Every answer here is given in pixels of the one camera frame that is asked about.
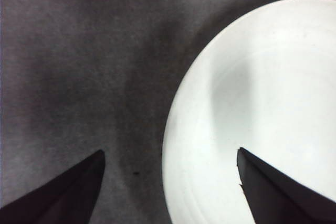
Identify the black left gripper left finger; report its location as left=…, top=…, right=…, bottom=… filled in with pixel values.
left=0, top=149, right=106, bottom=224

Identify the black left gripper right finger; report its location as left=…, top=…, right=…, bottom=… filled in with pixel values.
left=236, top=147, right=336, bottom=224

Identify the white round plate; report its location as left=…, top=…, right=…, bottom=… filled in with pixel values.
left=162, top=0, right=336, bottom=224

